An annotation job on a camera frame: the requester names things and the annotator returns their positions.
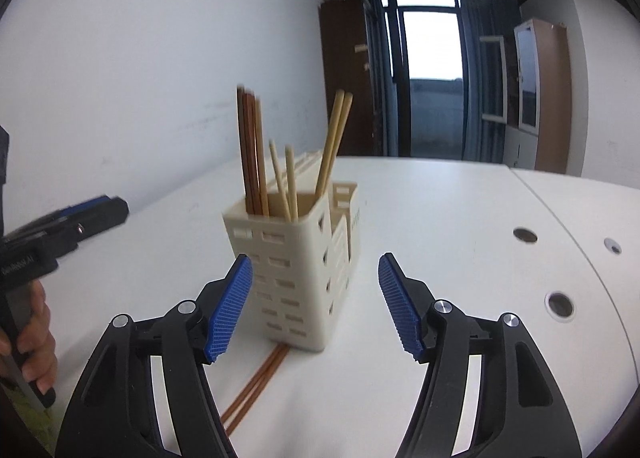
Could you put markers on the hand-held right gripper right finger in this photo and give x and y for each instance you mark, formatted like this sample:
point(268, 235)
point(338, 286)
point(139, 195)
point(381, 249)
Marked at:
point(397, 308)

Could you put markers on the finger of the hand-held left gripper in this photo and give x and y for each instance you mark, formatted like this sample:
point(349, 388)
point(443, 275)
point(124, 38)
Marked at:
point(100, 220)
point(80, 206)

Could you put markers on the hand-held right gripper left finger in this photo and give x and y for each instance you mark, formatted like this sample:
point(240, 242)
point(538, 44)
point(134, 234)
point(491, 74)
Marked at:
point(230, 308)

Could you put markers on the cream plastic utensil holder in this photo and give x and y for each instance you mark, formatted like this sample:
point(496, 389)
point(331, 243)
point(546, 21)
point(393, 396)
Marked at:
point(295, 283)

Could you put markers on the light bamboo chopstick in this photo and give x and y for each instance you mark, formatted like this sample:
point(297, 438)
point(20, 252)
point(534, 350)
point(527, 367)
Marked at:
point(292, 183)
point(337, 138)
point(330, 138)
point(279, 176)

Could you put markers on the person's left hand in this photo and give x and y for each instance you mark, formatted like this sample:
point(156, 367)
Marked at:
point(42, 338)

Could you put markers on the glass balcony door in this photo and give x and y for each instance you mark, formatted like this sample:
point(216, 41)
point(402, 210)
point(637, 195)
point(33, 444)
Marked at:
point(432, 83)

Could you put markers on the dark brown wooden wardrobe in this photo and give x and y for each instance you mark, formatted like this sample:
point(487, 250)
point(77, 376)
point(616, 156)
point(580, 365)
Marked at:
point(347, 83)

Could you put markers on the blue-grey curtain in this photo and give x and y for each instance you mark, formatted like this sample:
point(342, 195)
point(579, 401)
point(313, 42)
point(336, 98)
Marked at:
point(482, 88)

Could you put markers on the white open window sash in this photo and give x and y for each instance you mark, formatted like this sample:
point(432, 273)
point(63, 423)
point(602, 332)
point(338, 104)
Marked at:
point(495, 78)

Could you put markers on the glass door filing cabinet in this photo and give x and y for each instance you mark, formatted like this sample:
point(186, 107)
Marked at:
point(545, 98)

